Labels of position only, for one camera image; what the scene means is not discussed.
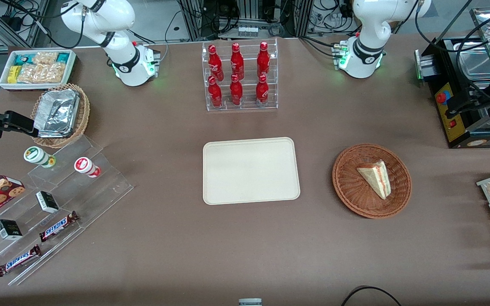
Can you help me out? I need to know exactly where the triangular sandwich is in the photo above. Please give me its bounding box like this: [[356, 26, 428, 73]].
[[357, 160, 392, 200]]

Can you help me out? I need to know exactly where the light wicker basket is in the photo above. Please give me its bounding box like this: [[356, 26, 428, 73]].
[[30, 83, 91, 149]]

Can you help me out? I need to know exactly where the round brown wicker basket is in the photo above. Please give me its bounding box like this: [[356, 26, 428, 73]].
[[332, 144, 412, 220]]

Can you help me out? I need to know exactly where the beige plastic tray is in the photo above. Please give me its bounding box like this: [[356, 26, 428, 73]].
[[202, 137, 301, 206]]

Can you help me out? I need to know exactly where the black yellow heating machine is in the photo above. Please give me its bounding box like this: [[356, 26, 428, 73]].
[[414, 36, 490, 149]]

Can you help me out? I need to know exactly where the green lid cup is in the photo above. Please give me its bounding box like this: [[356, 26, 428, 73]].
[[23, 146, 57, 169]]

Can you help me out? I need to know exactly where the white rectangular snack bin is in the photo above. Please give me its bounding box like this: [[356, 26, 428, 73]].
[[0, 49, 78, 92]]

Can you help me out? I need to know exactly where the stainless steel pan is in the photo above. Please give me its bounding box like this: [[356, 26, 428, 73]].
[[457, 42, 490, 78]]

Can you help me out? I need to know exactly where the aluminium foil containers stack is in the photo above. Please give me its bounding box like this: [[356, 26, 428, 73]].
[[33, 89, 80, 139]]

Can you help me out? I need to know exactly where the large clear cracker bag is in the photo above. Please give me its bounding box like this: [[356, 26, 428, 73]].
[[17, 62, 66, 84]]

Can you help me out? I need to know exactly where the small clear cracker bag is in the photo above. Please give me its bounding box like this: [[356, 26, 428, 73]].
[[32, 51, 59, 65]]

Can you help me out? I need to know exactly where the red lid cup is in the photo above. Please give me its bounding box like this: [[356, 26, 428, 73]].
[[74, 157, 101, 179]]

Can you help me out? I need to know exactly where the small black box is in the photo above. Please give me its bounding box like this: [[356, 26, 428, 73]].
[[35, 191, 60, 214], [0, 219, 23, 241]]

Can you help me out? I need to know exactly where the clear acrylic stepped shelf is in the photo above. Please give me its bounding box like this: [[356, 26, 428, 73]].
[[0, 135, 134, 286]]

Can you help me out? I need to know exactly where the Snickers chocolate bar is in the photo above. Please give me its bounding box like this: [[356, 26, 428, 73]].
[[39, 211, 80, 243], [0, 245, 42, 278]]

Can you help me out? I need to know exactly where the red cola bottle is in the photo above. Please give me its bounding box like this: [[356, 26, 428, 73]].
[[230, 42, 245, 80], [208, 45, 224, 82], [230, 74, 244, 106], [257, 41, 271, 78], [256, 74, 270, 107], [208, 76, 223, 108]]

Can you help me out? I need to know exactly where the clear acrylic bottle rack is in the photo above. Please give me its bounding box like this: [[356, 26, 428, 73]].
[[201, 38, 279, 112]]

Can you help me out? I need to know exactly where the black floor cable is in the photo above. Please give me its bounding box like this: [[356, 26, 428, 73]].
[[341, 285, 403, 306]]

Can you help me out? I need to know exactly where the aluminium equipment frame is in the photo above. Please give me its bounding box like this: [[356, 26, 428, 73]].
[[176, 0, 314, 41]]

